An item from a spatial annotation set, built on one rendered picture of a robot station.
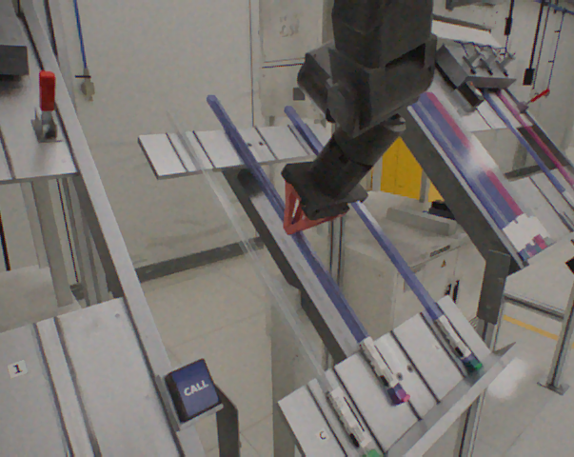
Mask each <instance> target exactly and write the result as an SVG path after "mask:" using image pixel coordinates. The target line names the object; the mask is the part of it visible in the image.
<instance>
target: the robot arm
mask: <svg viewBox="0 0 574 457"><path fill-rule="evenodd" d="M433 10H434V0H334V4H333V7H332V13H331V19H332V27H333V36H334V38H333V39H332V40H330V41H328V42H326V43H324V44H322V45H320V46H318V47H317V48H315V49H313V50H310V51H308V52H306V53H305V62H304V63H303V65H302V66H301V67H300V69H299V71H298V74H297V85H298V87H299V88H300V90H301V91H302V92H303V93H304V94H305V96H307V97H308V98H309V100H310V101H311V103H312V104H313V105H314V107H315V108H316V109H317V110H318V111H319V112H320V113H321V114H322V115H323V117H325V118H326V119H327V121H328V122H329V123H330V124H335V123H337V124H338V125H339V126H338V128H337V129H336V130H335V131H334V132H333V134H332V135H331V137H330V138H329V139H328V142H327V144H326V145H325V147H324V148H323V149H321V151H320V152H319V154H318V155H317V156H316V158H315V160H314V161H313V162H302V163H291V164H285V166H284V167H283V169H282V171H281V175H282V176H283V179H284V180H285V199H286V208H285V216H284V223H283V229H284V231H285V233H286V234H287V235H291V234H293V233H296V232H298V231H300V230H301V231H304V230H307V229H311V228H314V226H317V225H319V224H323V223H325V222H328V221H330V220H333V219H336V218H340V217H342V216H345V215H346V214H347V213H348V212H349V205H348V203H353V202H358V201H361V203H363V202H364V201H365V199H366V198H367V197H368V194H367V191H366V190H365V188H364V187H363V186H362V184H361V183H360V182H361V181H362V180H363V179H364V177H365V176H366V174H367V173H368V172H369V171H370V169H371V168H372V167H373V166H375V165H376V164H377V162H378V161H379V160H380V159H381V158H382V157H383V155H384V153H385V152H386V151H387V150H388V149H389V147H390V146H391V145H392V144H393V143H395V142H396V141H397V139H398V138H399V137H400V135H401V134H402V133H403V131H404V130H405V129H406V124H405V122H406V121H405V120H404V119H403V116H402V115H401V114H400V113H399V112H400V111H401V110H403V109H405V108H407V107H409V106H411V105H412V104H414V103H416V102H418V101H419V100H420V97H421V95H422V93H424V92H425V91H427V90H428V89H429V88H430V87H431V85H432V82H433V78H434V68H435V57H436V47H437V35H436V34H434V33H432V21H433ZM297 199H298V201H299V203H298V206H297V209H296V212H295V215H294V219H295V220H296V222H297V223H296V224H293V225H292V224H291V221H292V217H293V213H294V209H295V205H296V201H297ZM303 216H304V217H305V218H304V219H303V220H302V218H303Z"/></svg>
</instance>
